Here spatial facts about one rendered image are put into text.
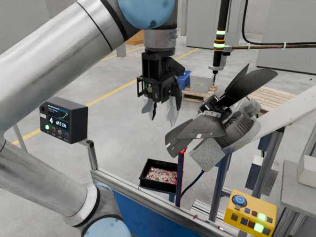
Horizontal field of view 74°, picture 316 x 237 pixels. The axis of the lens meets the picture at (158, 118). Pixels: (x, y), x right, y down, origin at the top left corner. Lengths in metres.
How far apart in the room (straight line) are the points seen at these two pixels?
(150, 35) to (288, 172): 1.18
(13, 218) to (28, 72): 2.22
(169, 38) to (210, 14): 7.88
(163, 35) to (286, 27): 6.03
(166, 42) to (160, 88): 0.10
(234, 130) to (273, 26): 5.45
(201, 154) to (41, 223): 1.63
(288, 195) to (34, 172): 1.15
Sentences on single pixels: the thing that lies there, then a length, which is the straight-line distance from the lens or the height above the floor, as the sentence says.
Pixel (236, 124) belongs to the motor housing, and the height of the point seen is 1.17.
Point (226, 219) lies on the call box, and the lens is 0.91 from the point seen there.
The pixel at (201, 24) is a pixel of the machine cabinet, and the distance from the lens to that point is 8.46.
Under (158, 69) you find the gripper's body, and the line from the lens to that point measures 0.48.
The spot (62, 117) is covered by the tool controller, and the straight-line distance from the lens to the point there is 1.17.
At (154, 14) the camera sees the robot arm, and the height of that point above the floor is 1.71.
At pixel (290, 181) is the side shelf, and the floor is 0.86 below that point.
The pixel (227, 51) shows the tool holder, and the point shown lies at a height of 1.52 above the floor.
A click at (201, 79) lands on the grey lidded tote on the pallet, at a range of 3.98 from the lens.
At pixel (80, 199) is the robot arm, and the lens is 0.60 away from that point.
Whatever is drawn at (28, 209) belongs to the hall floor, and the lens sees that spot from 2.47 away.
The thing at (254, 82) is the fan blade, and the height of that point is 1.38.
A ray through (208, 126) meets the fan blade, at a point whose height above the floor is 1.22.
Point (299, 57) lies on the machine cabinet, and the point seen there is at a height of 0.40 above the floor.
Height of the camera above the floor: 1.73
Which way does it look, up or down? 30 degrees down
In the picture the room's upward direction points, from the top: straight up
